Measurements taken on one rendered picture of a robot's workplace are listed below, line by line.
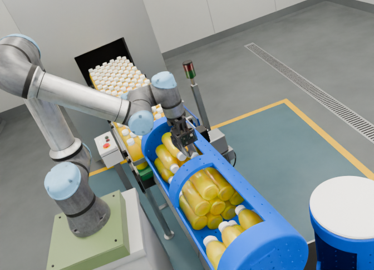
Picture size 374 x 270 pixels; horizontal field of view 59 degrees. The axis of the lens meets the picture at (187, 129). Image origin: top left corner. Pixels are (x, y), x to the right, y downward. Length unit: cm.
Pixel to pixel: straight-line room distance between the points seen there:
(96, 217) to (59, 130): 32
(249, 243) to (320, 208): 40
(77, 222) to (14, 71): 53
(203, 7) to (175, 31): 60
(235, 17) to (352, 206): 502
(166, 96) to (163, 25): 465
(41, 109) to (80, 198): 31
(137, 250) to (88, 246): 16
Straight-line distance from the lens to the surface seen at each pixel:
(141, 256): 119
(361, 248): 124
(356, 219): 125
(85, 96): 96
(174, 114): 113
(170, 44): 581
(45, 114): 114
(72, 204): 115
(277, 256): 103
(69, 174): 112
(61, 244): 127
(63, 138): 119
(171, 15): 570
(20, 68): 96
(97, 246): 117
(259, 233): 97
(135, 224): 125
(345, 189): 134
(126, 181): 203
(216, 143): 199
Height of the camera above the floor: 201
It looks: 32 degrees down
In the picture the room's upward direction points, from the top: 19 degrees counter-clockwise
